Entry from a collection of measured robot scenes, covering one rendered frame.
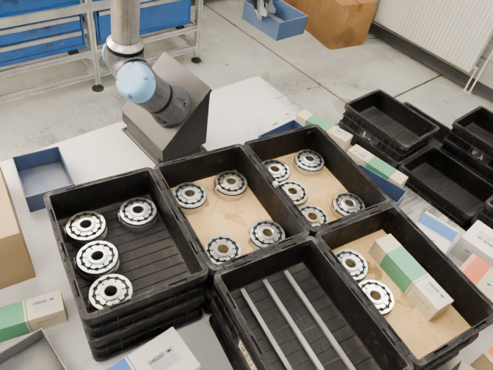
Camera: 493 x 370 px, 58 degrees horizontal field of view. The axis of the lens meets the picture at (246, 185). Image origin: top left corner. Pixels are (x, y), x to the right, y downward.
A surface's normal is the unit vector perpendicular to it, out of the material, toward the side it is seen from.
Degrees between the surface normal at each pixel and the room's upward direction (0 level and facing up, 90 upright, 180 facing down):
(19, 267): 90
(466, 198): 0
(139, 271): 0
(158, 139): 44
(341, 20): 90
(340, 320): 0
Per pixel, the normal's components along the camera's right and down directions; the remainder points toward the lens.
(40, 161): 0.51, 0.66
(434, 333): 0.13, -0.70
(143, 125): -0.42, -0.23
